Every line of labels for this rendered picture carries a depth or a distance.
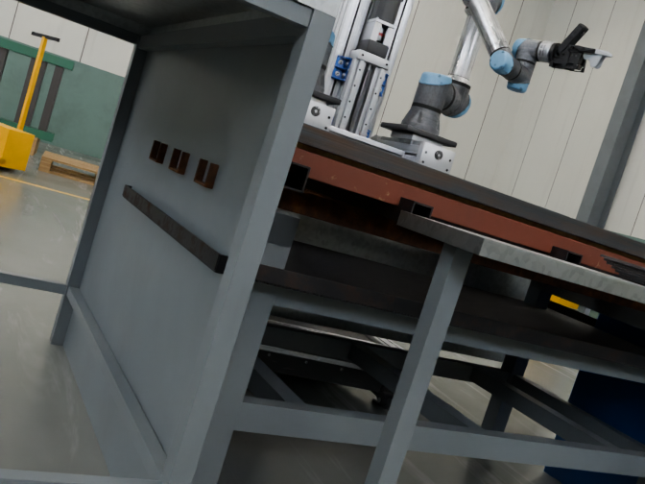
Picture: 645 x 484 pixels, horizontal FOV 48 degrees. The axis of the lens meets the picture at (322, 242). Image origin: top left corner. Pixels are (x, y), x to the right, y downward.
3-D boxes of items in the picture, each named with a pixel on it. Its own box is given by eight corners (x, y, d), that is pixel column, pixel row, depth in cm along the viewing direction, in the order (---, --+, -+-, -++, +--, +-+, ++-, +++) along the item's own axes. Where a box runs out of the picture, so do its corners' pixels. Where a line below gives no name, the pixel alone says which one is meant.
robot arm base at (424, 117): (393, 125, 282) (400, 100, 281) (425, 136, 288) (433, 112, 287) (411, 127, 268) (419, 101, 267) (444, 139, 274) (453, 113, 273)
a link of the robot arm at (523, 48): (516, 63, 275) (524, 41, 274) (542, 67, 268) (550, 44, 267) (507, 57, 269) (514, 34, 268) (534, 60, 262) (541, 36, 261)
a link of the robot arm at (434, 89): (405, 100, 277) (417, 65, 276) (424, 109, 287) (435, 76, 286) (431, 105, 269) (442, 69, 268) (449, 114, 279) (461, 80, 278)
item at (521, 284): (526, 367, 285) (556, 282, 282) (222, 305, 223) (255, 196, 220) (519, 363, 289) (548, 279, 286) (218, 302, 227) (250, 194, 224)
